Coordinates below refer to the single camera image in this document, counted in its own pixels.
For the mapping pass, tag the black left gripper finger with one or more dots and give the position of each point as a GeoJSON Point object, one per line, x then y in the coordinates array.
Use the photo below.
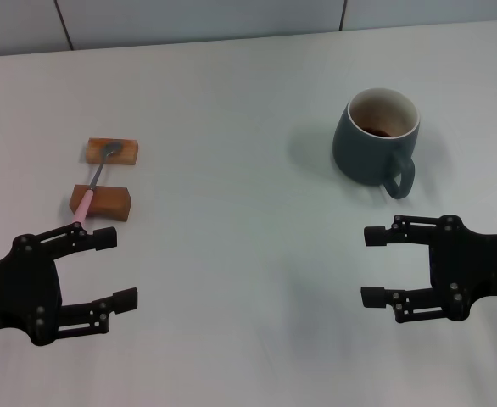
{"type": "Point", "coordinates": [102, 238]}
{"type": "Point", "coordinates": [123, 299]}

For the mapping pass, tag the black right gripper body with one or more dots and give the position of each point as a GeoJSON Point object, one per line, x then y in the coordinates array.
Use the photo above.
{"type": "Point", "coordinates": [473, 271]}

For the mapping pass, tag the light wooden block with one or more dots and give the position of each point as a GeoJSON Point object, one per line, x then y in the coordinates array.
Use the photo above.
{"type": "Point", "coordinates": [123, 154]}

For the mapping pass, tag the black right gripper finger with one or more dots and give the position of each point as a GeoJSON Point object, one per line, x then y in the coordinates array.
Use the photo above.
{"type": "Point", "coordinates": [378, 297]}
{"type": "Point", "coordinates": [380, 235]}

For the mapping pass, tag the grey ceramic cup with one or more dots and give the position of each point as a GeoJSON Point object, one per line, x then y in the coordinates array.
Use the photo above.
{"type": "Point", "coordinates": [365, 148]}

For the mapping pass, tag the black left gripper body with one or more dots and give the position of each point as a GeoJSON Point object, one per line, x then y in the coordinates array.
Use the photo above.
{"type": "Point", "coordinates": [15, 288]}

